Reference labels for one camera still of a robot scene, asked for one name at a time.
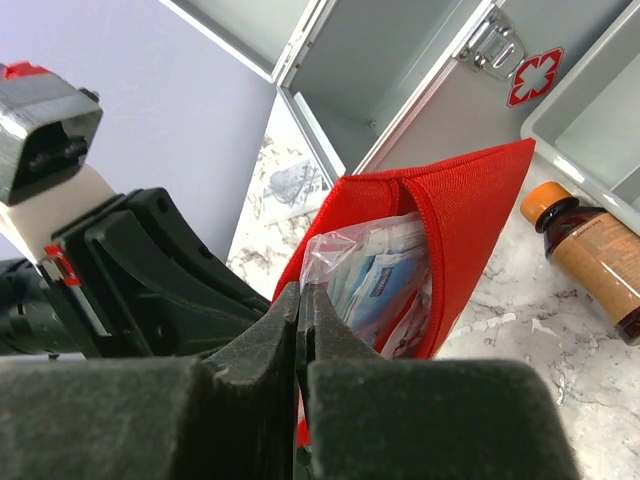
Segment clear ziplock bag red line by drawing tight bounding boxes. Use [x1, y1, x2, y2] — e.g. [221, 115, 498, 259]
[299, 222, 376, 287]

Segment grey plastic divider tray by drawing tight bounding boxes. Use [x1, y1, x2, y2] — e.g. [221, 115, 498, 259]
[521, 1, 639, 232]

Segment red first aid kit pouch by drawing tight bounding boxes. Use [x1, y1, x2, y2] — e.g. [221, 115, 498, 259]
[276, 139, 535, 453]

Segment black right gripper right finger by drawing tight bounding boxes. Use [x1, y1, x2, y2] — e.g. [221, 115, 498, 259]
[299, 285, 579, 479]

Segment light blue printed sachet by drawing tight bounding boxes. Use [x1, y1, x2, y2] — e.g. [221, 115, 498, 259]
[328, 213, 428, 346]

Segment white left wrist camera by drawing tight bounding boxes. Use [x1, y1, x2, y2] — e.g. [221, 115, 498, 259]
[1, 62, 116, 264]

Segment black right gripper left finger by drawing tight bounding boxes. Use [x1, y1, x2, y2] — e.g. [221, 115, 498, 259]
[1, 283, 300, 479]

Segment brown bottle orange cap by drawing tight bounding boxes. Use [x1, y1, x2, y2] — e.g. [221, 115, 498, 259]
[520, 182, 639, 346]

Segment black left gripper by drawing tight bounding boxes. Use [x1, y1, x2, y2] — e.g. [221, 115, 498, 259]
[1, 188, 270, 358]

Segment grey metal first aid case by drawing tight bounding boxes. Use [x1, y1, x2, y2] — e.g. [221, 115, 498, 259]
[169, 0, 627, 181]

